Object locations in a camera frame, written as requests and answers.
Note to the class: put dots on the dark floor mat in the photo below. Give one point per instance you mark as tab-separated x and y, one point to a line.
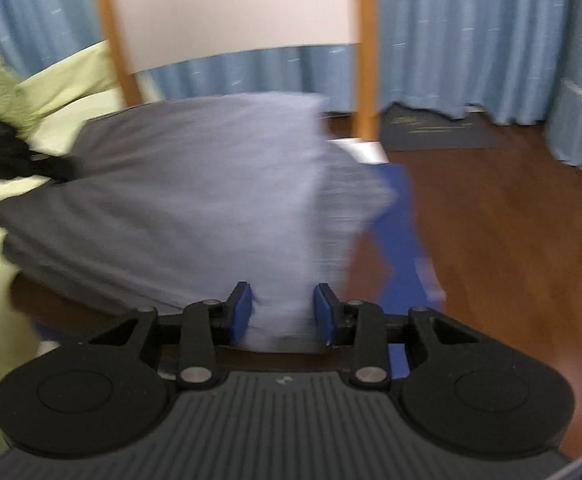
436	135

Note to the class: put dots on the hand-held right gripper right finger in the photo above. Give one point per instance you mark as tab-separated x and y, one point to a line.
323	315

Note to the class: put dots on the light blue cloth cover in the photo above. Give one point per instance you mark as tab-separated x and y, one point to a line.
576	125

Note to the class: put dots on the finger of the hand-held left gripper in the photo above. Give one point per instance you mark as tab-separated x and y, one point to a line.
56	169

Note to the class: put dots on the grey garment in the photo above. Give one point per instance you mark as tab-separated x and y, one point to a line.
196	185

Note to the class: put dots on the wooden framed white panel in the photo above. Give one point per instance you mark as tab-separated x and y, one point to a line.
231	5

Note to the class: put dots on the blue curtain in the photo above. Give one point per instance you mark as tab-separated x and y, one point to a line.
471	35

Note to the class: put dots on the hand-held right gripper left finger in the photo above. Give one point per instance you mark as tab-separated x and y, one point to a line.
243	310

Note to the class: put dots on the white sheet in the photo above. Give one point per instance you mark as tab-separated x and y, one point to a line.
363	152

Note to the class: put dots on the green covered sofa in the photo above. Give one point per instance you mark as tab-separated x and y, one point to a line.
71	85

